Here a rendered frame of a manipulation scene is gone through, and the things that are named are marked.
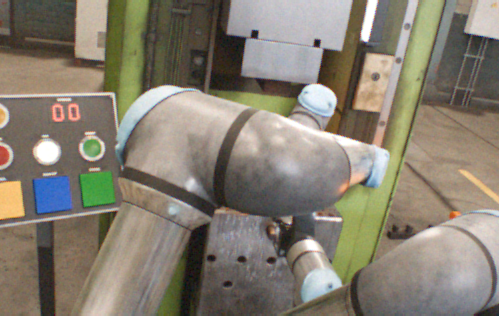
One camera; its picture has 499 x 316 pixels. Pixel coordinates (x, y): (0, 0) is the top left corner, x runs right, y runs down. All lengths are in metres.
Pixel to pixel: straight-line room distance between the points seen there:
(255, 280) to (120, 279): 0.92
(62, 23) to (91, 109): 6.29
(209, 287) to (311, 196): 0.92
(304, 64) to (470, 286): 0.78
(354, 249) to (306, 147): 1.22
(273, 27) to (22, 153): 0.64
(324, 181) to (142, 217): 0.20
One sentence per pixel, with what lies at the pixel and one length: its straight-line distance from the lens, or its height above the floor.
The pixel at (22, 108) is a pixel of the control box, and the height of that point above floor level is 1.17.
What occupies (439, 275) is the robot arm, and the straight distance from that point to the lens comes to 0.57.
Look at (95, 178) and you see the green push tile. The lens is 1.11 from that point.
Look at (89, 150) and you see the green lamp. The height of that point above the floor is 1.09.
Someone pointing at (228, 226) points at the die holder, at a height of 0.87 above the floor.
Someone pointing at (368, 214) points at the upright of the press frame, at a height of 0.82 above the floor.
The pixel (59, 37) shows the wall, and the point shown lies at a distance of 7.45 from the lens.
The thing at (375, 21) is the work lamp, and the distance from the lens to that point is 1.37.
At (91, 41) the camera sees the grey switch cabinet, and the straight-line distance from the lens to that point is 6.68.
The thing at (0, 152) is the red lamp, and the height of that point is 1.10.
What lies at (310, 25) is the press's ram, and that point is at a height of 1.42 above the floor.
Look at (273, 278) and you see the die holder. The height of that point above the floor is 0.70.
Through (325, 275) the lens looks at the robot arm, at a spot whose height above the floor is 1.04.
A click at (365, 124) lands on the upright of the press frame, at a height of 1.14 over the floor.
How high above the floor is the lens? 1.52
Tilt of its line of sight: 22 degrees down
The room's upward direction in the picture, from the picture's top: 10 degrees clockwise
